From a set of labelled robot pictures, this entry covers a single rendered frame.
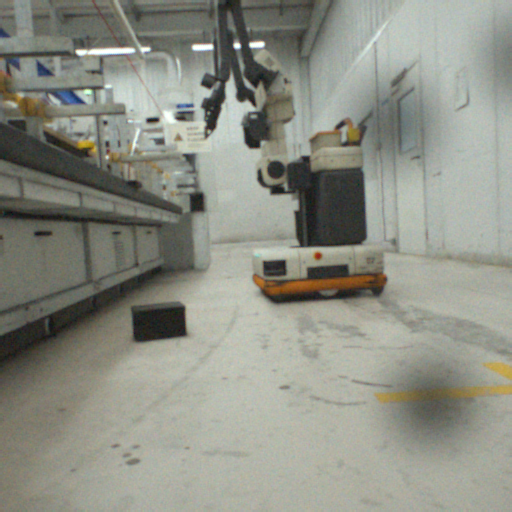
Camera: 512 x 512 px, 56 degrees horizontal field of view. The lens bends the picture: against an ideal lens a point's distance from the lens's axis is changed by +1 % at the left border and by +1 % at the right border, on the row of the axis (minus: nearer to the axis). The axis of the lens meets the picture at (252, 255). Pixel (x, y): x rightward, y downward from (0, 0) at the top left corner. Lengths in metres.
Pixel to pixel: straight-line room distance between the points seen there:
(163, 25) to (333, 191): 9.06
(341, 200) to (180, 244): 3.12
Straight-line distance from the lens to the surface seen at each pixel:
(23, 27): 1.73
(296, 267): 2.53
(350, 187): 2.65
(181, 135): 5.41
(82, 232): 2.77
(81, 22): 11.69
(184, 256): 5.47
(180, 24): 11.32
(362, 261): 2.63
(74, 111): 1.66
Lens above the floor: 0.40
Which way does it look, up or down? 3 degrees down
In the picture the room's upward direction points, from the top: 4 degrees counter-clockwise
